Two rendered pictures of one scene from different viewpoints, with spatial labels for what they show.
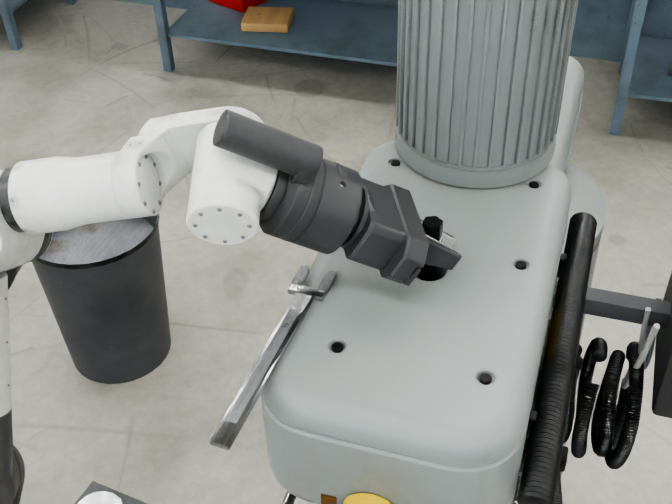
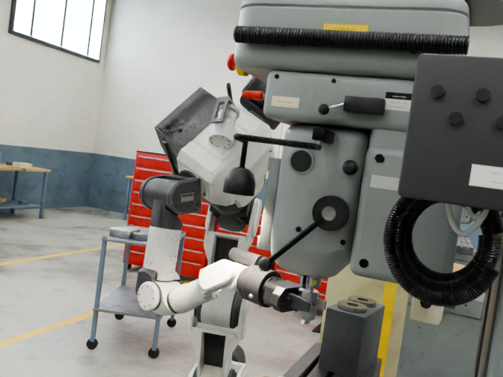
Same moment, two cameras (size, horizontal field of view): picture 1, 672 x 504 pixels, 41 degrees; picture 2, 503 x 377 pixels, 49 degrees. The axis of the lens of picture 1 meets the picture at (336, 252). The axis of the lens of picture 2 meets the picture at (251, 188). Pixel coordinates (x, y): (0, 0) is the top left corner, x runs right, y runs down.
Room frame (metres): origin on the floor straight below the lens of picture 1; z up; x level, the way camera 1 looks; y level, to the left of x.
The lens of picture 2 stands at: (0.62, -1.33, 1.54)
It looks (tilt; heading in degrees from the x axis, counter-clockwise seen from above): 3 degrees down; 93
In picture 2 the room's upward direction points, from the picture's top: 8 degrees clockwise
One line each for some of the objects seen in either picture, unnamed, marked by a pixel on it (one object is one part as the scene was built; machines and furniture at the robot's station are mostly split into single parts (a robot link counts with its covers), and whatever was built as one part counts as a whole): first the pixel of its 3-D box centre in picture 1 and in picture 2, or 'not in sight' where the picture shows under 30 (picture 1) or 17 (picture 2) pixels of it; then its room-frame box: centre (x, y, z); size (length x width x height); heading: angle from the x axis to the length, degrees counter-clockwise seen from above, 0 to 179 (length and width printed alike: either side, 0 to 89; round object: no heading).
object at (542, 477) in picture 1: (559, 340); (343, 40); (0.71, -0.25, 1.79); 0.45 x 0.04 x 0.04; 161
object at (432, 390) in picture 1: (429, 313); (350, 47); (0.73, -0.10, 1.81); 0.47 x 0.26 x 0.16; 161
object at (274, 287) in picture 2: not in sight; (276, 292); (0.65, -0.04, 1.24); 0.13 x 0.12 x 0.10; 49
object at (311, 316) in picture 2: not in sight; (306, 305); (0.72, -0.10, 1.23); 0.05 x 0.05 x 0.05
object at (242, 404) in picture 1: (273, 349); not in sight; (0.60, 0.06, 1.89); 0.24 x 0.04 x 0.01; 159
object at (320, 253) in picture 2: not in sight; (323, 200); (0.72, -0.10, 1.47); 0.21 x 0.19 x 0.32; 71
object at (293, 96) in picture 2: not in sight; (354, 108); (0.76, -0.11, 1.68); 0.34 x 0.24 x 0.10; 161
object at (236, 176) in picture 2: not in sight; (240, 180); (0.53, -0.07, 1.49); 0.07 x 0.07 x 0.06
